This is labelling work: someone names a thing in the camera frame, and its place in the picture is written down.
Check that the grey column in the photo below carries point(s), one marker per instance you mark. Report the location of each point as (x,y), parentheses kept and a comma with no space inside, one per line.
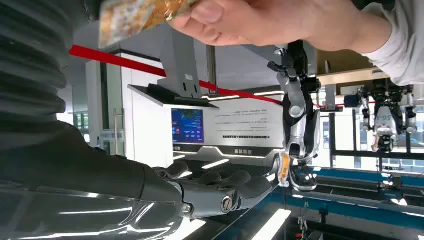
(179,63)

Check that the blue rail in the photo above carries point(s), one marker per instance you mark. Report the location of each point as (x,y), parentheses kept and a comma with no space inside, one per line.
(357,212)

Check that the blue display screen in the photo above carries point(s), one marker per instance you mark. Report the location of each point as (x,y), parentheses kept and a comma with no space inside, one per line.
(187,126)

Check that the white display wall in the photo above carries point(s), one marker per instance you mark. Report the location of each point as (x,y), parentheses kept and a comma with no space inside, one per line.
(245,122)

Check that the silver black humanoid robot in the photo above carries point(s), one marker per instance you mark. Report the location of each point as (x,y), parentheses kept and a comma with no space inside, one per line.
(298,109)
(386,122)

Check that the person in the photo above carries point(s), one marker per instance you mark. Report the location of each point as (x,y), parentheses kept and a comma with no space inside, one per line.
(404,39)

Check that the red beam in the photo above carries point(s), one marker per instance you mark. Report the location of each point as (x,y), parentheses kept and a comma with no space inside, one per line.
(116,59)

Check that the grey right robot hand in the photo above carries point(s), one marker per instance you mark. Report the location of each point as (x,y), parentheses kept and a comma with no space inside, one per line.
(99,185)

